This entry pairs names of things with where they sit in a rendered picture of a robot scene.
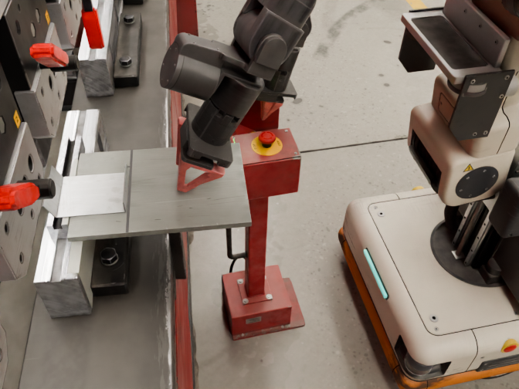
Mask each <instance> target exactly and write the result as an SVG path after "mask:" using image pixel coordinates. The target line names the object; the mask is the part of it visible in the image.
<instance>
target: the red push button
mask: <svg viewBox="0 0 519 389"><path fill-rule="evenodd" d="M275 140H276V136H275V134H274V133H272V132H269V131H265V132H262V133H261V134H260V135H259V141H260V142H261V143H262V146H263V147H265V148H269V147H271V146H272V143H273V142H274V141H275Z"/></svg>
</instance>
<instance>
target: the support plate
mask: <svg viewBox="0 0 519 389"><path fill-rule="evenodd" d="M231 147H232V157H233V162H232V163H231V165H230V166H229V168H225V174H224V176H223V177H222V178H218V179H215V180H213V181H209V182H206V183H204V184H200V185H199V186H197V187H196V188H193V189H192V190H190V191H187V192H183V191H178V190H177V183H178V165H177V164H176V152H177V147H164V148H153V149H141V150H133V161H132V175H131V203H130V217H129V232H126V223H127V213H126V212H125V213H115V214H105V215H87V216H76V217H70V223H69V229H68V234H67V239H68V242H77V241H86V240H95V239H105V238H123V237H131V236H141V235H159V234H168V233H177V232H195V231H204V230H213V229H223V228H240V227H249V226H252V220H251V214H250V210H249V200H248V195H247V190H246V180H245V175H244V170H243V161H242V155H241V150H240V145H239V143H231ZM130 158H131V151H108V152H96V153H85V154H80V160H79V165H78V170H77V176H83V175H94V174H114V173H124V171H125V168H124V166H125V163H127V166H130ZM204 173H205V171H201V170H198V169H195V168H192V167H190V168H189V169H188V170H186V175H185V184H187V183H189V182H191V181H193V180H194V179H196V178H197V177H199V176H200V175H202V174H204Z"/></svg>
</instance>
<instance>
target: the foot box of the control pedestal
mask: <svg viewBox="0 0 519 389"><path fill-rule="evenodd" d="M265 275H266V278H267V281H268V284H269V287H270V292H271V294H272V297H273V299H272V300H268V301H264V302H260V303H253V304H248V305H243V302H242V299H241V296H240V292H239V287H238V283H237V279H245V270H243V271H238V272H231V273H226V274H222V296H223V300H224V303H225V308H226V314H227V317H228V321H229V328H230V331H231V335H232V340H234V341H235V340H242V339H246V338H250V337H257V336H261V335H265V334H268V333H275V332H280V331H284V330H290V329H294V328H298V327H302V326H305V320H304V316H303V314H302V311H301V308H300V305H299V303H298V300H297V296H296V293H295V291H294V288H293V284H292V282H291V279H290V278H289V277H286V278H282V275H281V272H280V268H279V266H278V264H277V265H272V266H266V270H265Z"/></svg>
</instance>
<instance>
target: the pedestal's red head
mask: <svg viewBox="0 0 519 389"><path fill-rule="evenodd" d="M279 113H280V108H278V109H277V110H275V111H274V112H272V113H271V114H270V115H269V116H268V117H267V118H266V119H265V120H262V119H261V102H260V101H258V100H255V102H254V103H253V105H252V106H251V107H250V109H249V111H248V112H247V114H246V115H245V116H244V118H243V120H242V121H241V123H240V124H239V126H238V127H237V128H236V130H235V132H234V133H233V135H232V136H231V137H230V141H231V143H234V141H235V143H239V145H240V150H241V155H242V161H243V170H244V175H245V180H246V190H247V195H248V200H251V199H257V198H265V197H270V196H275V195H284V194H289V193H294V192H298V188H299V180H300V166H301V154H300V151H299V149H298V147H297V144H296V142H295V140H294V138H293V135H292V133H291V131H290V128H284V129H277V128H278V127H279ZM265 131H269V132H272V133H274V134H275V136H276V137H277V138H278V139H280V141H281V142H282V145H283V146H282V149H281V151H280V152H279V153H277V154H274V155H270V156H264V155H260V154H258V153H256V152H255V151H254V150H253V149H252V147H251V143H252V141H253V140H254V139H255V138H256V137H258V136H259V135H260V134H261V133H262V132H265ZM251 132H255V133H251ZM248 133H250V134H248ZM233 139H234V140H233Z"/></svg>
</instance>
